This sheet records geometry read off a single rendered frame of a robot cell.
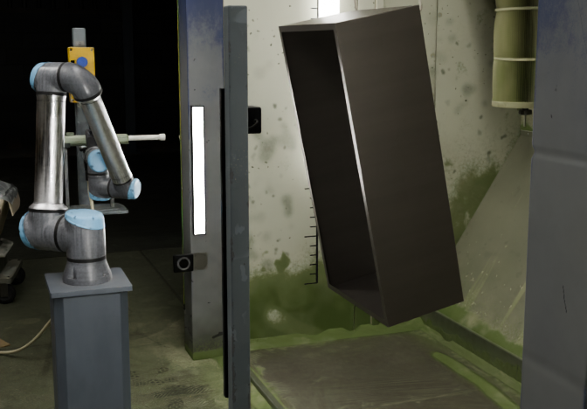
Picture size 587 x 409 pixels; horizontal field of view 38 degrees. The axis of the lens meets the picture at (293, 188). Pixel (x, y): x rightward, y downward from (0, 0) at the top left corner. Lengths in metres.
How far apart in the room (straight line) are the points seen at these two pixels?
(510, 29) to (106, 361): 2.45
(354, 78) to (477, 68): 1.65
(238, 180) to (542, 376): 0.93
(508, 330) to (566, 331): 2.60
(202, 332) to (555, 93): 3.06
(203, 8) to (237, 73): 1.99
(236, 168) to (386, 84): 1.19
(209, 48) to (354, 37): 1.14
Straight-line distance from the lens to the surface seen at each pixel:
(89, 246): 3.36
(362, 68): 3.17
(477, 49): 4.71
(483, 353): 4.27
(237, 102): 2.14
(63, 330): 3.37
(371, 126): 3.20
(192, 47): 4.10
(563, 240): 1.53
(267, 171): 4.24
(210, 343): 4.36
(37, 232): 3.46
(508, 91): 4.36
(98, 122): 3.49
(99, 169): 3.73
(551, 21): 1.55
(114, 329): 3.39
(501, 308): 4.26
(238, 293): 2.22
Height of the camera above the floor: 1.53
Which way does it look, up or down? 9 degrees down
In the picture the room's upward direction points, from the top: straight up
